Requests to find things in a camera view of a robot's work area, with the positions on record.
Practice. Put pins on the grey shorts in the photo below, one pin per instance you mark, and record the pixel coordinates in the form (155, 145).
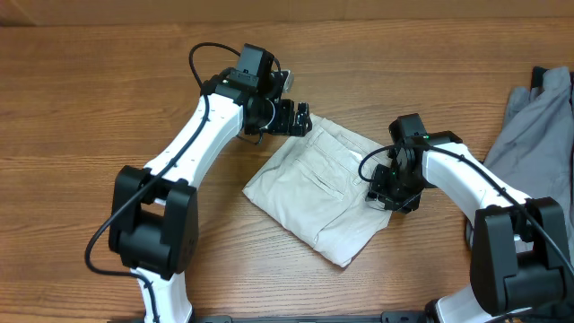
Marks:
(534, 150)

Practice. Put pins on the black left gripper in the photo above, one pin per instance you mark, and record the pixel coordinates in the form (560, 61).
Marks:
(283, 123)

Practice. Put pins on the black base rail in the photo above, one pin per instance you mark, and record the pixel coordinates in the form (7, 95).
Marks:
(404, 316)

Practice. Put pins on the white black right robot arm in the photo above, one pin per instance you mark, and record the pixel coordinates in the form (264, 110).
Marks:
(520, 265)

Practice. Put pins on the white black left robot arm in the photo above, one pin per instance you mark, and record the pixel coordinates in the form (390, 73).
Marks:
(154, 221)

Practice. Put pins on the beige cotton shorts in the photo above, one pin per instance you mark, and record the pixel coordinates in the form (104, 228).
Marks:
(314, 186)

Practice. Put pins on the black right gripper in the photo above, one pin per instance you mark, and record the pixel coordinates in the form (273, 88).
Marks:
(379, 189)

